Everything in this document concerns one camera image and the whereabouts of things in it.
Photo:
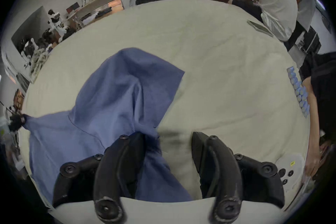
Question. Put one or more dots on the long wooden desk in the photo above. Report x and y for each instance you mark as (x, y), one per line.
(97, 3)

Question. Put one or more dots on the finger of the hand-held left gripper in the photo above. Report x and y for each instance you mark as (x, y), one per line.
(17, 122)

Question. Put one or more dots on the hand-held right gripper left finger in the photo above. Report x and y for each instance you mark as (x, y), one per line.
(110, 165)

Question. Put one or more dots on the spare white hand-held gripper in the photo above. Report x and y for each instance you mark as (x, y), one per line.
(291, 170)

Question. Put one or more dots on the phone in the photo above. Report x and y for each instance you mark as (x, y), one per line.
(259, 28)

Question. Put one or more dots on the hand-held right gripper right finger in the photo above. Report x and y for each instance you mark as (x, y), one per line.
(223, 165)

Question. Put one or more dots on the bed with beige sheet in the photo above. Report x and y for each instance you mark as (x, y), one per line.
(220, 73)

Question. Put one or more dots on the strip of blue caps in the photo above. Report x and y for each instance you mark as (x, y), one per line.
(299, 91)

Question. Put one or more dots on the blue shirt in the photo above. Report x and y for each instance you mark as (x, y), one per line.
(115, 97)

